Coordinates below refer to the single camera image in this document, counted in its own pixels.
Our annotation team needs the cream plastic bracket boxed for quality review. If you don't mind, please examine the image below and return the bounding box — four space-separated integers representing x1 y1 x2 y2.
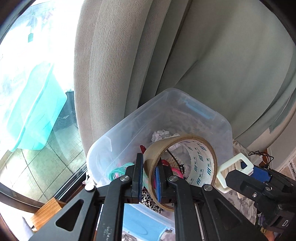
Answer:
216 152 254 194

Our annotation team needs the floral fleece blanket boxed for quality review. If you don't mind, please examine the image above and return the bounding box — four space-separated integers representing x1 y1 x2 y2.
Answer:
120 138 258 241

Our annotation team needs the wooden block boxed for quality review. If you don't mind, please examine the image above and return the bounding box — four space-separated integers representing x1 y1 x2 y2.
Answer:
31 197 66 230

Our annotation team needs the blue bin lid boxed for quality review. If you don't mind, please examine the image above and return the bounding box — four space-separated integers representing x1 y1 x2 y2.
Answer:
123 203 175 240

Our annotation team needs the leopard print cloth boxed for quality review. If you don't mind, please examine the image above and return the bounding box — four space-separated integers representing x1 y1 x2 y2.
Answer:
141 187 164 213

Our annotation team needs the crumpled white paper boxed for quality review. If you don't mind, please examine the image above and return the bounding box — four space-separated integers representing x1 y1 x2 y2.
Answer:
152 130 180 143

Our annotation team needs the clear plastic storage bin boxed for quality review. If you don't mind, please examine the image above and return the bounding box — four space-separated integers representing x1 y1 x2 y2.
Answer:
86 88 233 186

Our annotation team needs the grey green curtain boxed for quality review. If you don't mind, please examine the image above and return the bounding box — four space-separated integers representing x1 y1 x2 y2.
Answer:
74 1 295 152

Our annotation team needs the black cable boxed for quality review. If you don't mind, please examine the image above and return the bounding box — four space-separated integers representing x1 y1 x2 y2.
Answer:
247 150 275 164

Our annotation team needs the teal cable coil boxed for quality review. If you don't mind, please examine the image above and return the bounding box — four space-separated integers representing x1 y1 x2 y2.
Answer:
108 162 149 188

